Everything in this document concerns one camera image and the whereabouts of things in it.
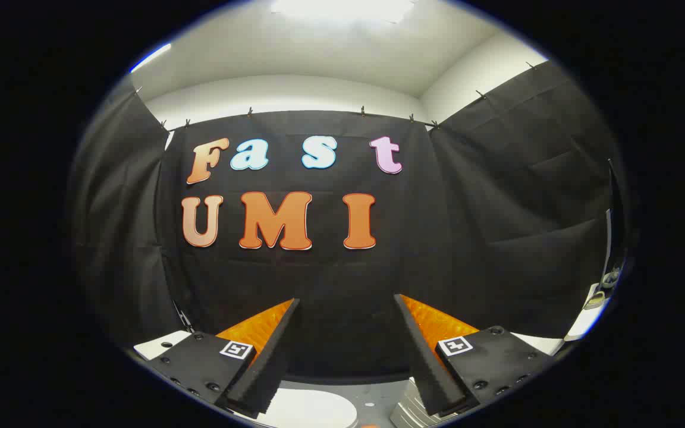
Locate metal backdrop stand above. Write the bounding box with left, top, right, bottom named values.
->
left=171, top=299, right=196, bottom=333

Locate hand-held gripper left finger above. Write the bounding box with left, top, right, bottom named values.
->
left=145, top=298, right=301, bottom=418

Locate white flat panel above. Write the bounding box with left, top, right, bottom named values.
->
left=509, top=332, right=564, bottom=357

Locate white toilet lid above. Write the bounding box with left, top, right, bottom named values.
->
left=256, top=388, right=359, bottom=428

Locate white plastic object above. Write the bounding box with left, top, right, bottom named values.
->
left=564, top=267, right=624, bottom=342

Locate black backdrop cloth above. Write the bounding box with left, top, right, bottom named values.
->
left=68, top=59, right=631, bottom=381

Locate bright ceiling light panel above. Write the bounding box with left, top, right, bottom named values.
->
left=271, top=0, right=414, bottom=23

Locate white toilet tank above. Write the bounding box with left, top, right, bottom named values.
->
left=133, top=333, right=193, bottom=361

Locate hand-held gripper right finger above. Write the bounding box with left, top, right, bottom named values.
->
left=394, top=294, right=555, bottom=418

